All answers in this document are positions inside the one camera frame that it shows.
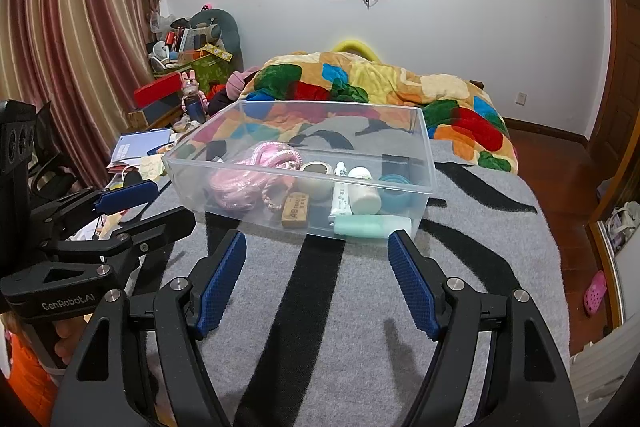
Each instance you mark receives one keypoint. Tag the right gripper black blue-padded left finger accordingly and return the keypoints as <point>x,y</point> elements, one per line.
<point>108,382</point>

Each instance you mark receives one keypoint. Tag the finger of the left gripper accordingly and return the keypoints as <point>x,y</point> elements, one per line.
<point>72,212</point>
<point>138,238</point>

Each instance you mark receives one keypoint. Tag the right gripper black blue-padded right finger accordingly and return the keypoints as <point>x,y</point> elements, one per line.
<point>526,382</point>

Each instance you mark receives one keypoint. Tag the small brown block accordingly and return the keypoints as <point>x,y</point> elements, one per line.
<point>295,211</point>

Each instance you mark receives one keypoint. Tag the white tape roll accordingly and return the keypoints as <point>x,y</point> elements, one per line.
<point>315,180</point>

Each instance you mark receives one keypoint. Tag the white ointment tube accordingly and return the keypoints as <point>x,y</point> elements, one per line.
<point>340,199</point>

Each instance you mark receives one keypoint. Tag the clear plastic storage box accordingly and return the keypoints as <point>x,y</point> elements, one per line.
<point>333,169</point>

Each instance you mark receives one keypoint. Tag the mint green white bottle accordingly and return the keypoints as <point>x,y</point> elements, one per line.
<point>370,226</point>

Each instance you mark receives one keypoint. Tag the blue tape roll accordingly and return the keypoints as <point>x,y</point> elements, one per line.
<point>393,200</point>

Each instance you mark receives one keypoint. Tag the white pill bottle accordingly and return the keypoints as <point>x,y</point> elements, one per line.
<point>364,199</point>

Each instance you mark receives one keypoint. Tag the person's hand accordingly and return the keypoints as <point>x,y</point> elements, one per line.
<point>69,332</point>

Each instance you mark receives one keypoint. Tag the white radiator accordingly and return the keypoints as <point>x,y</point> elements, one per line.
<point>599,370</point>

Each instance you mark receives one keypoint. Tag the blue notebook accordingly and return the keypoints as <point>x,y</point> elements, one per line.
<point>130,148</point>

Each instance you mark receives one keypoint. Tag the pink croc shoe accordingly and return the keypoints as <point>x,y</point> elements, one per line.
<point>594,294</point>

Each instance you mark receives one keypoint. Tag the red box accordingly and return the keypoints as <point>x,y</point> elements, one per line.
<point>157,90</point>

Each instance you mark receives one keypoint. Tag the pink bunny toy bottle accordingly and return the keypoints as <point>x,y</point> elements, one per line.
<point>194,101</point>

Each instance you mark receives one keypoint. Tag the grey black patterned blanket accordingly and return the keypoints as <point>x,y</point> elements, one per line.
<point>317,333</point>

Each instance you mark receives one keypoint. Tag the pink striped curtain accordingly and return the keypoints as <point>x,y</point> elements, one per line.
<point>85,58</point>

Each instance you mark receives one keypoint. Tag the wooden shelf unit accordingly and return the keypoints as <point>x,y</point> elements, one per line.
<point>614,142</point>

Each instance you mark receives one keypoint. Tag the colourful patchwork quilt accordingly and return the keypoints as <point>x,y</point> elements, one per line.
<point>454,109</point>

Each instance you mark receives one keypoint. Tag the white wall socket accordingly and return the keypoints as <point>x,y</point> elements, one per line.
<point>521,98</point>

